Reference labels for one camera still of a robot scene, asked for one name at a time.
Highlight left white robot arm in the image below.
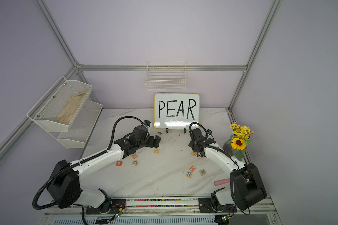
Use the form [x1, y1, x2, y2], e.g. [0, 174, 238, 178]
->
[32, 116, 161, 214]

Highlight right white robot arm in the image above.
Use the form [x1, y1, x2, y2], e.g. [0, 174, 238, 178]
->
[188, 122, 267, 212]

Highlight wooden block letter Q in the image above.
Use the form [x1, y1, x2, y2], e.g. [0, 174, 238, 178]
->
[132, 160, 139, 166]

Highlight wooden block letter X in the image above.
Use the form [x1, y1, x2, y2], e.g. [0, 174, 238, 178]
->
[200, 169, 206, 176]

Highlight white PEAR whiteboard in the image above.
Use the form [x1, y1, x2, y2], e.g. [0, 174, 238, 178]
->
[154, 93, 201, 130]

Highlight red letter block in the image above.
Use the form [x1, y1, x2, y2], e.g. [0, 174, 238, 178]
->
[116, 161, 123, 167]

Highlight wooden block red H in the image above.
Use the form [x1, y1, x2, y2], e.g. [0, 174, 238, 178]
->
[189, 166, 196, 172]

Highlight yellow flower bouquet pot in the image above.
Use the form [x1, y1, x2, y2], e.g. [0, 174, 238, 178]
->
[223, 122, 254, 161]

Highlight purple pink toy shovel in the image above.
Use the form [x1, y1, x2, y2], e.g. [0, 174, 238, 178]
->
[214, 179, 230, 186]

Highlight white mesh lower shelf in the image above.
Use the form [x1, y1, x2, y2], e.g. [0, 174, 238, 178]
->
[57, 100, 102, 149]

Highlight white mesh shelf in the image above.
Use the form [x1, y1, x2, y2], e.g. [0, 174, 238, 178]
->
[26, 76, 92, 133]
[57, 100, 102, 149]

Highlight beige cloth in shelf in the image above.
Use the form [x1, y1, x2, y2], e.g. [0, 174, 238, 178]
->
[55, 91, 88, 125]

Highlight white mesh upper shelf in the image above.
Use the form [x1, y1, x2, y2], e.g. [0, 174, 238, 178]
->
[26, 76, 92, 133]

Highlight white wire wall basket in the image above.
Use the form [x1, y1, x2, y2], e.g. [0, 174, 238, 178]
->
[145, 61, 187, 91]

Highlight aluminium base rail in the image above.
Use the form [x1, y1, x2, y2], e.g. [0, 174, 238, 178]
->
[43, 195, 278, 218]

